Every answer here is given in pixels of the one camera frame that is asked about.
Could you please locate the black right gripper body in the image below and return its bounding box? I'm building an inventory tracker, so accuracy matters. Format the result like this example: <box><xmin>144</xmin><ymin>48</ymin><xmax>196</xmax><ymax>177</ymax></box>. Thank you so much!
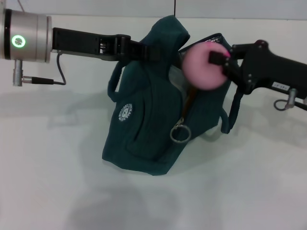
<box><xmin>229</xmin><ymin>39</ymin><xmax>307</xmax><ymax>101</ymax></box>

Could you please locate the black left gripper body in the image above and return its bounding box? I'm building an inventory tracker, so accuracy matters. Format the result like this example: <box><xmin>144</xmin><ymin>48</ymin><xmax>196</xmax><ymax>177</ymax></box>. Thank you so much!
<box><xmin>51</xmin><ymin>27</ymin><xmax>132</xmax><ymax>62</ymax></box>

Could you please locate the pink peach toy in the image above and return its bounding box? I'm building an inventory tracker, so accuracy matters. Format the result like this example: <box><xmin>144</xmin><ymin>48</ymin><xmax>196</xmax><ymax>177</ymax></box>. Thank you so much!
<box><xmin>181</xmin><ymin>43</ymin><xmax>232</xmax><ymax>92</ymax></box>

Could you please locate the dark teal fabric lunch bag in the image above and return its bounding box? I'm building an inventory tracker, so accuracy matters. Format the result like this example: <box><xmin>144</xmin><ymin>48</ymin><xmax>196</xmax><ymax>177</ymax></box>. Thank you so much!
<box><xmin>102</xmin><ymin>14</ymin><xmax>242</xmax><ymax>177</ymax></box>

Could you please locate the metal zipper pull ring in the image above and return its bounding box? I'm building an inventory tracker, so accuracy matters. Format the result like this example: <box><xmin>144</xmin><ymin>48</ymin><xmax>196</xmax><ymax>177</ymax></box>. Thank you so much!
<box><xmin>169</xmin><ymin>118</ymin><xmax>192</xmax><ymax>145</ymax></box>

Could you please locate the left arm cable with plug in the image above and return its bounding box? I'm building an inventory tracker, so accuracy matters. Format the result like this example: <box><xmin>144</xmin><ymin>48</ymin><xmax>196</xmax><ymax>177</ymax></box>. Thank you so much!
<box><xmin>12</xmin><ymin>54</ymin><xmax>67</xmax><ymax>87</ymax></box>

